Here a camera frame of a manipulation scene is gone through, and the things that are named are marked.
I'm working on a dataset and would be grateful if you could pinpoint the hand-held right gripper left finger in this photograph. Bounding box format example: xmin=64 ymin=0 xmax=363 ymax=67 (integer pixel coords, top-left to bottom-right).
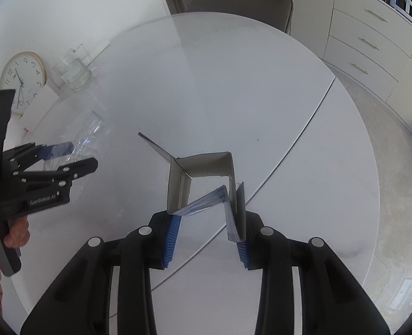
xmin=20 ymin=213 xmax=183 ymax=335

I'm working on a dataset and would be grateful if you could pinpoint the round white wall clock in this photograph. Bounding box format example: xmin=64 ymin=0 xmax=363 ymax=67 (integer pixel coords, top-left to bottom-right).
xmin=0 ymin=52 xmax=48 ymax=116

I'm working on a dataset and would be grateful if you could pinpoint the person's left hand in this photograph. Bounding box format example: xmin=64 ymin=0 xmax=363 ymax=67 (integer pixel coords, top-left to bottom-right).
xmin=0 ymin=216 xmax=31 ymax=248

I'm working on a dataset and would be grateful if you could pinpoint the white card box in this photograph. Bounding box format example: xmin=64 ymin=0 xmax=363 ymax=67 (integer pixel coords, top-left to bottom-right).
xmin=19 ymin=85 xmax=59 ymax=136

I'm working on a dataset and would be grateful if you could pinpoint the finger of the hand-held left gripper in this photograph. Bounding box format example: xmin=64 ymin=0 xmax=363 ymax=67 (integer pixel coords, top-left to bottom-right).
xmin=4 ymin=142 xmax=75 ymax=172
xmin=15 ymin=157 xmax=99 ymax=190

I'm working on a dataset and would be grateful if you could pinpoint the grey chair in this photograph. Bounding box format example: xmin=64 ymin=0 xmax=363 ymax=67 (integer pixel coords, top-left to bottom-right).
xmin=185 ymin=0 xmax=294 ymax=36

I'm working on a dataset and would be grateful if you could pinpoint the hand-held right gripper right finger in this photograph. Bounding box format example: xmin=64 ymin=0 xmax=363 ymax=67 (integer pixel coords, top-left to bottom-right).
xmin=235 ymin=211 xmax=391 ymax=335

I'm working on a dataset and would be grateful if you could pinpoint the glass cup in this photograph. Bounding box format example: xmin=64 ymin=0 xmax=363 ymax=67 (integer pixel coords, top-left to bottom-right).
xmin=52 ymin=44 xmax=99 ymax=93

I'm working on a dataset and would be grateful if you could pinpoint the white drawer cabinet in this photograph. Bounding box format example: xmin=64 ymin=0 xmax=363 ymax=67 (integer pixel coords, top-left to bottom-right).
xmin=322 ymin=0 xmax=412 ymax=127

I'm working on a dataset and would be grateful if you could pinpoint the small blue carton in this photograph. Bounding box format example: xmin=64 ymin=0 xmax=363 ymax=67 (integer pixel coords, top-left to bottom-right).
xmin=138 ymin=132 xmax=247 ymax=242

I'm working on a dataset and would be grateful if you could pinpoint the clear plastic wrapper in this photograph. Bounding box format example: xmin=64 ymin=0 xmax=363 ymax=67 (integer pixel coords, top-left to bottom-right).
xmin=71 ymin=110 xmax=106 ymax=156

